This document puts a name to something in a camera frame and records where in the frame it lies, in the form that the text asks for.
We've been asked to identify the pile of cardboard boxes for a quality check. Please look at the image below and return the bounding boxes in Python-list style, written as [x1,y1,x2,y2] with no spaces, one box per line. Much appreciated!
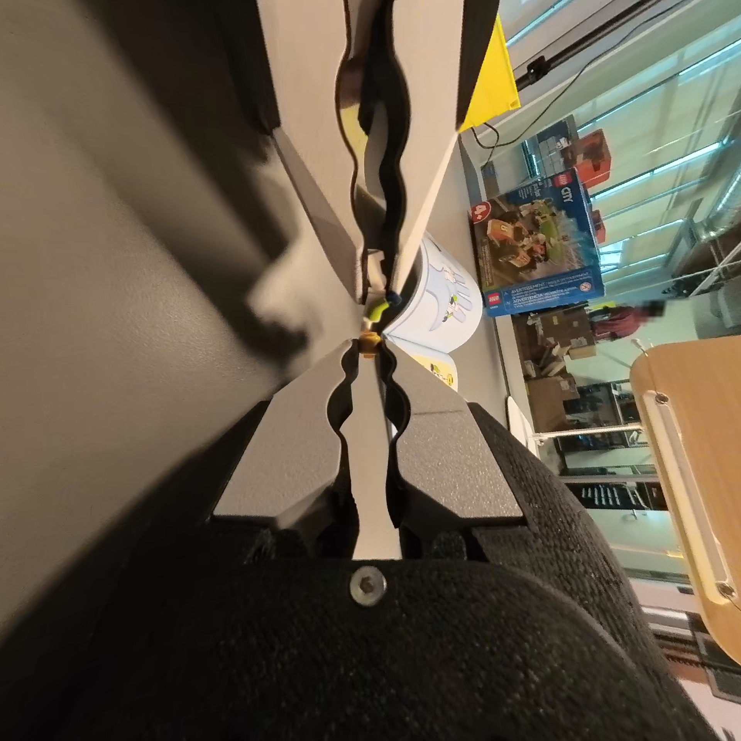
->
[512,306,600,435]

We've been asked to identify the yellow plastic bin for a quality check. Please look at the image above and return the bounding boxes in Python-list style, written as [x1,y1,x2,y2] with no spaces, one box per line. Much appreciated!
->
[460,13,522,129]

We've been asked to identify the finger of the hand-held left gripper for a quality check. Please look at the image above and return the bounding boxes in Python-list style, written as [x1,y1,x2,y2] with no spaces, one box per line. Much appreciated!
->
[255,0,369,305]
[376,0,469,293]

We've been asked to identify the white lego minifigure torso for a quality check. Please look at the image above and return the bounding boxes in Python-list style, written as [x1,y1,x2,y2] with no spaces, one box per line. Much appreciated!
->
[364,292,403,324]

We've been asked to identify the blue lego box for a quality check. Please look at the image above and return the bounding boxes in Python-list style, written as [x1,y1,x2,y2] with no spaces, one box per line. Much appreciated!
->
[467,167,606,318]

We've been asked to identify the black pole stand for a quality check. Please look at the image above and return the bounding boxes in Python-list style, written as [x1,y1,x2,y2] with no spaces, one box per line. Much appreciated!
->
[512,0,667,93]

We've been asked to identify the wooden book stand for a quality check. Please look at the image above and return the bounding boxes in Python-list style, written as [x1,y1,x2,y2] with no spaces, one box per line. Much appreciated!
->
[505,338,741,667]

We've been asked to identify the long metal storage shelf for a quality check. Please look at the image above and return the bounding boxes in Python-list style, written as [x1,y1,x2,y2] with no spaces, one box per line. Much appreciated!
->
[479,115,580,198]

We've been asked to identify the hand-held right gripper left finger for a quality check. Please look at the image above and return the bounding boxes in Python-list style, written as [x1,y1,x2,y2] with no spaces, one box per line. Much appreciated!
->
[212,338,355,530]

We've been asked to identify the lego instruction booklet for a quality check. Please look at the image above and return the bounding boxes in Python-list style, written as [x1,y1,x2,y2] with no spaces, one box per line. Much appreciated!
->
[379,232,485,400]

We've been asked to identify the black cable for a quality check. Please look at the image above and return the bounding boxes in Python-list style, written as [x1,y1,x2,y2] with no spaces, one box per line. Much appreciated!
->
[470,55,585,150]

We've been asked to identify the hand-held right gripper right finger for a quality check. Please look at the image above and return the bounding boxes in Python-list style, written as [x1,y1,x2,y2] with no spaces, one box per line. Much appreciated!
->
[379,342,524,530]

